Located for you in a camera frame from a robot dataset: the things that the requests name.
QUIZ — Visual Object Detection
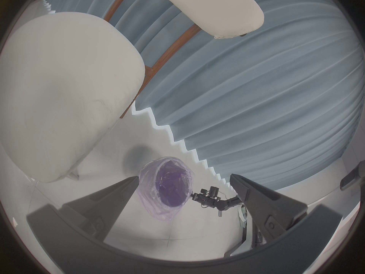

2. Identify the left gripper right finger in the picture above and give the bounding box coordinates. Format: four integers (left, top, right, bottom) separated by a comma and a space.
229, 174, 309, 241

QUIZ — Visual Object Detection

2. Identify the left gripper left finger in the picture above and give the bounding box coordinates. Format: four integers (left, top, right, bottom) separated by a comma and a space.
61, 176, 140, 242

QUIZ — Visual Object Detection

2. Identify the purple plastic bag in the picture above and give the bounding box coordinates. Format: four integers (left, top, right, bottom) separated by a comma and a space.
138, 156, 196, 222

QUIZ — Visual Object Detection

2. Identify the white trash bin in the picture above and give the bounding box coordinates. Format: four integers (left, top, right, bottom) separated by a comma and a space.
140, 158, 192, 209

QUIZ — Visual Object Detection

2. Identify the blue-grey curtain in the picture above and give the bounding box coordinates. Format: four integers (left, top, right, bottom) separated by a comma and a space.
37, 0, 364, 194

